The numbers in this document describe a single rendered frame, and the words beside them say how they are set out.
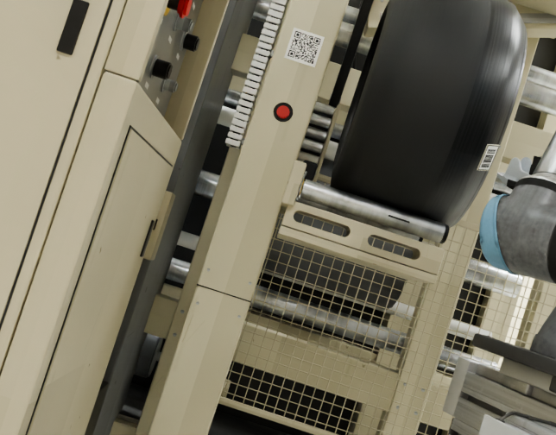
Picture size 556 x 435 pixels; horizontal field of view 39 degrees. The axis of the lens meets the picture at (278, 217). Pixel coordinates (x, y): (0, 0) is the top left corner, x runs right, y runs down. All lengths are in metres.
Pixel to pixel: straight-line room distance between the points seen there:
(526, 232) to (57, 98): 0.69
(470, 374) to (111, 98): 0.67
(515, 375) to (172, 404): 0.92
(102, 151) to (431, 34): 0.86
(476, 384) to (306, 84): 0.89
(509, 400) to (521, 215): 0.27
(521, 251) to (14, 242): 0.71
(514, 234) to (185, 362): 0.90
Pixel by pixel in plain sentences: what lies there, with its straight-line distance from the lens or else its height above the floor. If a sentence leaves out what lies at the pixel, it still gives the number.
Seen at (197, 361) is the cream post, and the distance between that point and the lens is 1.85.
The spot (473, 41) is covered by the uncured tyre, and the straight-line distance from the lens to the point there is 1.75.
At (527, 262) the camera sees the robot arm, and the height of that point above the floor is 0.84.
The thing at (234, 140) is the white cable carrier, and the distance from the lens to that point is 1.86.
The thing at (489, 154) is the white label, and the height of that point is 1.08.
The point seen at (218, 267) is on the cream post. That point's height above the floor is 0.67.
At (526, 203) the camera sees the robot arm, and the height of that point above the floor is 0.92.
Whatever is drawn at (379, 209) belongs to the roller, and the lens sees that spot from 1.77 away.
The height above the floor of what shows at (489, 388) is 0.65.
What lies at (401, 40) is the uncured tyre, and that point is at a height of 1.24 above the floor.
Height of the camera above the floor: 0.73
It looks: 3 degrees up
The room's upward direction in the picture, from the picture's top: 18 degrees clockwise
